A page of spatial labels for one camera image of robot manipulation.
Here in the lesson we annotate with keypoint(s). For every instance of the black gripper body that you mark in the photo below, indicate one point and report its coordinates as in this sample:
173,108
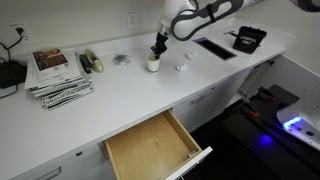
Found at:
162,40

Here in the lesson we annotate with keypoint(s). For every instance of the white paper coffee cup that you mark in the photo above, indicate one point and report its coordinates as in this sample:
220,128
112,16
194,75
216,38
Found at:
153,64

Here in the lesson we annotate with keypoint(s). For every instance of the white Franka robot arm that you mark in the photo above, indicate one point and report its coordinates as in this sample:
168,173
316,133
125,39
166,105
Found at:
176,8

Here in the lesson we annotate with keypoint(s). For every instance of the white robot base blue light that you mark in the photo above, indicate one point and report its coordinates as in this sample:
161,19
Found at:
300,116

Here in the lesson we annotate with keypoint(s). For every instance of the metal-framed countertop trash slot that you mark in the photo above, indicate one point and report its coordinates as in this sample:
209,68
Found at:
215,49

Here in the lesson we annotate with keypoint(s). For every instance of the crumpled white paper ball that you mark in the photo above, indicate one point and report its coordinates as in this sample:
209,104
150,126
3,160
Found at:
181,67
190,55

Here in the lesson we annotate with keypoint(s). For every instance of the pile of silver paper clips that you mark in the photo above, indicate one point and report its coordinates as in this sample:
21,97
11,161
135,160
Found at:
120,59

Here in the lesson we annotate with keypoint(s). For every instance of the white closed drawer front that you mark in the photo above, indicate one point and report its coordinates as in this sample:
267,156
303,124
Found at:
200,106

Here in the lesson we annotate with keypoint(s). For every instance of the black stapler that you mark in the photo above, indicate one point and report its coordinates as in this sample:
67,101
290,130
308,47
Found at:
85,64

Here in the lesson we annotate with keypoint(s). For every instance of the stack of white magazines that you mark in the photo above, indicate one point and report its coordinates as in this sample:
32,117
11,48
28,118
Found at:
71,75

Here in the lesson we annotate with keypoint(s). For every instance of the black landfill only sign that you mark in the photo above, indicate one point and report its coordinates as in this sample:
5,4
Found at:
249,40

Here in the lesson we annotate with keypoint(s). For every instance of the open wooden drawer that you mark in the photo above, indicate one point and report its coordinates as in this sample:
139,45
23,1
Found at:
150,146

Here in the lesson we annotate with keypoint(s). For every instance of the magazine with black-white lettering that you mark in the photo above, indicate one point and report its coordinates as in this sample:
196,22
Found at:
66,96

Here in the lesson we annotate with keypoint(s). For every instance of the magazine with brown cover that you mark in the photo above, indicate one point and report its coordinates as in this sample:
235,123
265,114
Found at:
50,61

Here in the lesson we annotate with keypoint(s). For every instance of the black mounting platform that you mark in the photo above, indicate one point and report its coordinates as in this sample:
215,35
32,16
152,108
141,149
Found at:
253,150

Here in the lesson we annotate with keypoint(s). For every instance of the black box device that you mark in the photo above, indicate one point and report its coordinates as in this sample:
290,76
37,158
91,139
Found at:
11,75

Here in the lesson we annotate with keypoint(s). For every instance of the white wall outlet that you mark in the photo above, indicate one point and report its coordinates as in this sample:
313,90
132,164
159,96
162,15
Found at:
131,20
26,38

